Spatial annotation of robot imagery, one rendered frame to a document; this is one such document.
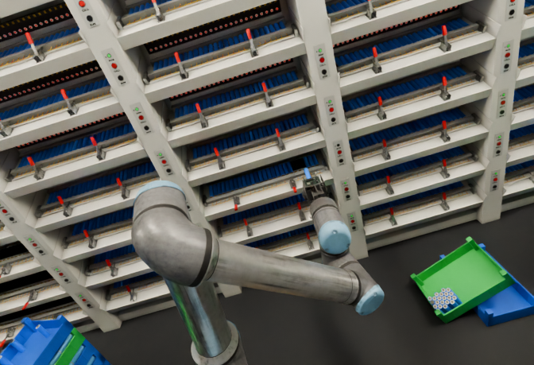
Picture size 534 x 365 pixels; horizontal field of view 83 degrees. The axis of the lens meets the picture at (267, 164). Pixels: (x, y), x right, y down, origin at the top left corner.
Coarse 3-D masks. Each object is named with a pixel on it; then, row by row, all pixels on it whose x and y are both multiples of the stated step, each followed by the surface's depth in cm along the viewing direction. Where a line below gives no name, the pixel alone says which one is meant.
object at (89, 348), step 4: (84, 340) 123; (84, 344) 123; (88, 344) 125; (84, 348) 123; (88, 348) 124; (92, 348) 126; (84, 352) 122; (88, 352) 124; (92, 352) 126; (80, 356) 120; (84, 356) 122; (88, 356) 124; (76, 360) 119; (80, 360) 120; (84, 360) 122; (88, 360) 123; (76, 364) 118; (80, 364) 120; (84, 364) 121
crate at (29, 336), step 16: (32, 320) 122; (48, 320) 120; (64, 320) 117; (16, 336) 117; (32, 336) 122; (48, 336) 119; (64, 336) 116; (16, 352) 116; (32, 352) 115; (48, 352) 109
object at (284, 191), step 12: (324, 156) 138; (324, 168) 136; (228, 180) 146; (300, 180) 136; (324, 180) 133; (204, 192) 144; (264, 192) 136; (276, 192) 135; (288, 192) 135; (300, 192) 137; (204, 204) 138; (228, 204) 137; (240, 204) 135; (252, 204) 136; (204, 216) 136; (216, 216) 138
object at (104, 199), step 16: (144, 160) 138; (96, 176) 138; (112, 176) 136; (128, 176) 134; (144, 176) 131; (48, 192) 139; (64, 192) 137; (80, 192) 134; (96, 192) 132; (112, 192) 131; (128, 192) 129; (32, 208) 131; (48, 208) 133; (64, 208) 129; (80, 208) 131; (96, 208) 129; (112, 208) 130; (32, 224) 129; (48, 224) 130; (64, 224) 132
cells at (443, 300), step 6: (438, 294) 122; (444, 294) 121; (450, 294) 119; (432, 300) 122; (438, 300) 121; (444, 300) 119; (450, 300) 118; (456, 300) 117; (438, 306) 120; (444, 306) 118; (450, 306) 119; (456, 306) 117; (444, 312) 120
